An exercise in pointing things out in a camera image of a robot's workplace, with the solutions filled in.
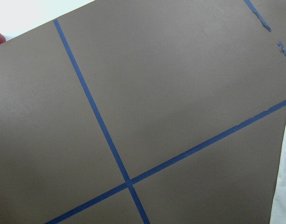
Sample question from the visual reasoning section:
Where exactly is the cream long sleeve shirt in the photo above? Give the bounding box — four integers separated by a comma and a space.
270, 126, 286, 224

